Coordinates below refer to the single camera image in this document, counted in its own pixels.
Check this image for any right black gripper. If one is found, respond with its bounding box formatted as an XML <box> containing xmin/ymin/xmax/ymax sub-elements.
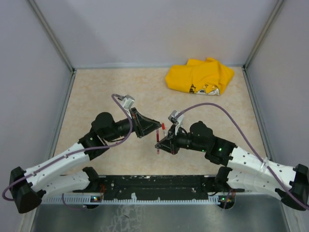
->
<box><xmin>156</xmin><ymin>123</ymin><xmax>207</xmax><ymax>154</ymax></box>

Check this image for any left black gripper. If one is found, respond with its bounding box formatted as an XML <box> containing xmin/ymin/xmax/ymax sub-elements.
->
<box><xmin>105</xmin><ymin>108</ymin><xmax>162</xmax><ymax>142</ymax></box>

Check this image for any dark red pen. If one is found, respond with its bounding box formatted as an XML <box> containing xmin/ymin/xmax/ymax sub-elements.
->
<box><xmin>156</xmin><ymin>129</ymin><xmax>160</xmax><ymax>154</ymax></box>

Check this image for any white pen red tip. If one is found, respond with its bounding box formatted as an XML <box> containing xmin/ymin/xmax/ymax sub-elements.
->
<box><xmin>162</xmin><ymin>123</ymin><xmax>167</xmax><ymax>136</ymax></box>

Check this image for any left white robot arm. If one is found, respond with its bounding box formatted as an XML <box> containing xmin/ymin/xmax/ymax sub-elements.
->
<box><xmin>8</xmin><ymin>108</ymin><xmax>161</xmax><ymax>214</ymax></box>

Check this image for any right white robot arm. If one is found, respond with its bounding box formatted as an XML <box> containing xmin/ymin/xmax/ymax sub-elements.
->
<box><xmin>155</xmin><ymin>121</ymin><xmax>309</xmax><ymax>211</ymax></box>

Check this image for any yellow folded t-shirt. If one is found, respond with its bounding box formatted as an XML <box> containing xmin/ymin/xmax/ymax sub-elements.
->
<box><xmin>165</xmin><ymin>58</ymin><xmax>235</xmax><ymax>96</ymax></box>

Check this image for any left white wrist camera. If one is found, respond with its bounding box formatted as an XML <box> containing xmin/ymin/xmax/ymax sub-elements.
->
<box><xmin>121</xmin><ymin>95</ymin><xmax>135</xmax><ymax>110</ymax></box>

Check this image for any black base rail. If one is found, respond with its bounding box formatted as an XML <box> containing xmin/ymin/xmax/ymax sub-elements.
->
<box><xmin>74</xmin><ymin>175</ymin><xmax>231</xmax><ymax>200</ymax></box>

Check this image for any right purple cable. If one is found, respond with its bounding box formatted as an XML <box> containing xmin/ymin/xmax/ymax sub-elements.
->
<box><xmin>177</xmin><ymin>102</ymin><xmax>309</xmax><ymax>208</ymax></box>

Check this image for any white slotted cable duct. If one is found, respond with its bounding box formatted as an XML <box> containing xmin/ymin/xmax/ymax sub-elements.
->
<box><xmin>42</xmin><ymin>195</ymin><xmax>234</xmax><ymax>205</ymax></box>

